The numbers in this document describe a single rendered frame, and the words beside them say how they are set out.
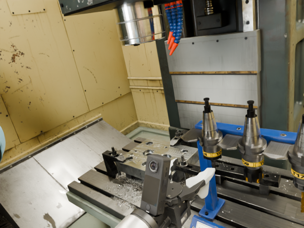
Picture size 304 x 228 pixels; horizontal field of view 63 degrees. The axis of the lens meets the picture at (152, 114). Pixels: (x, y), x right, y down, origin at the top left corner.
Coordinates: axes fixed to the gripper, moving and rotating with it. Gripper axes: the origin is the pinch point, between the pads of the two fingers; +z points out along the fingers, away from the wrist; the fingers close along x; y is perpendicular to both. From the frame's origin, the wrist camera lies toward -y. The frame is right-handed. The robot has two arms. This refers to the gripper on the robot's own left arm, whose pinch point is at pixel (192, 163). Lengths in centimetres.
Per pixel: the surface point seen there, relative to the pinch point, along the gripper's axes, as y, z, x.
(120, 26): -33.2, 16.0, -30.8
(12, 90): -9, 11, -130
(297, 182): 4.6, 8.0, 21.1
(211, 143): -1.8, 7.2, 1.6
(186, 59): -9, 65, -41
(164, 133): 62, 99, -96
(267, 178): 24.1, 30.0, 8.0
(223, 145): -1.8, 7.3, 4.9
